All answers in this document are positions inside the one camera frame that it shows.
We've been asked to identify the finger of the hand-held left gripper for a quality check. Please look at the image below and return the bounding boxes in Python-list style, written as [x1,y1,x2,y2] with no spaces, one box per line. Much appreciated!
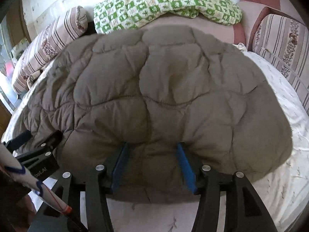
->
[16,130,63,168]
[3,130,31,151]

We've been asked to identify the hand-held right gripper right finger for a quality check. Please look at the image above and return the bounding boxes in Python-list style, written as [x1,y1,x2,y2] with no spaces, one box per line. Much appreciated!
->
[176,142,276,232]

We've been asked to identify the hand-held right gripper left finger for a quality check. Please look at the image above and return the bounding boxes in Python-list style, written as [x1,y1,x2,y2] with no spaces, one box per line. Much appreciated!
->
[29,142,129,232]

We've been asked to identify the taupe puffer jacket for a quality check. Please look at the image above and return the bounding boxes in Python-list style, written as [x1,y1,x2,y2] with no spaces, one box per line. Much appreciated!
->
[13,25,294,203]

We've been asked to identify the striped floral pillow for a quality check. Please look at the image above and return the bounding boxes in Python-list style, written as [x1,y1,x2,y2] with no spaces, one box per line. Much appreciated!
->
[12,6,88,94]
[252,13,309,116]

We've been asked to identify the white leaf-print bedsheet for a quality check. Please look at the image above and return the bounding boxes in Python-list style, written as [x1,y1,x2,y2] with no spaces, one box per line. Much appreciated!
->
[5,43,309,232]

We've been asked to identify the pink mattress cover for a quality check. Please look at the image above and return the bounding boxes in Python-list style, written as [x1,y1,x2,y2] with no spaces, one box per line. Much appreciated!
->
[150,1,247,46]

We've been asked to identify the green checkered blanket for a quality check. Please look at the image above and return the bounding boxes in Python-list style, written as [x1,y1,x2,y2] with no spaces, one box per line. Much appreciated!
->
[93,0,242,35]

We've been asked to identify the white sleeved cable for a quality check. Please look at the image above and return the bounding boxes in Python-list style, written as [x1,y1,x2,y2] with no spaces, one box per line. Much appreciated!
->
[0,142,73,215]

